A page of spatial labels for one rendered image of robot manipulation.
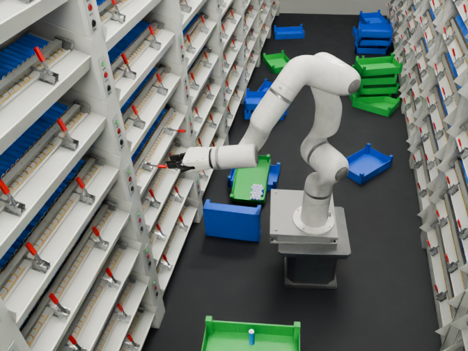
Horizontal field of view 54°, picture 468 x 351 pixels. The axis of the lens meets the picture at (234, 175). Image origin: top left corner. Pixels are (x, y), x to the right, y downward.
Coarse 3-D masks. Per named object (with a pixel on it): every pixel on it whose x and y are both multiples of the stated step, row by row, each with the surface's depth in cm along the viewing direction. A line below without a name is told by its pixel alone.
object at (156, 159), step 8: (168, 104) 216; (176, 104) 216; (176, 112) 218; (184, 112) 218; (176, 120) 214; (176, 128) 209; (152, 136) 200; (160, 136) 202; (168, 136) 203; (160, 144) 198; (168, 144) 199; (152, 152) 193; (160, 152) 194; (152, 160) 189; (160, 160) 192; (136, 176) 180; (144, 176) 181; (152, 176) 186; (144, 184) 178
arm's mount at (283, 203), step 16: (272, 192) 227; (288, 192) 227; (272, 208) 218; (288, 208) 218; (272, 224) 210; (288, 224) 210; (272, 240) 209; (288, 240) 208; (304, 240) 207; (320, 240) 206; (336, 240) 208
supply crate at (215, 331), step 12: (216, 324) 149; (228, 324) 148; (240, 324) 148; (252, 324) 147; (264, 324) 147; (204, 336) 144; (216, 336) 150; (228, 336) 150; (240, 336) 149; (264, 336) 149; (276, 336) 149; (288, 336) 149; (204, 348) 144; (216, 348) 146; (228, 348) 146; (240, 348) 146; (252, 348) 146; (264, 348) 146; (276, 348) 145; (288, 348) 145
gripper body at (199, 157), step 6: (192, 150) 168; (198, 150) 167; (204, 150) 166; (210, 150) 164; (186, 156) 166; (192, 156) 165; (198, 156) 164; (204, 156) 163; (186, 162) 163; (192, 162) 163; (198, 162) 162; (204, 162) 162; (210, 162) 163; (198, 168) 164; (204, 168) 163; (210, 168) 164
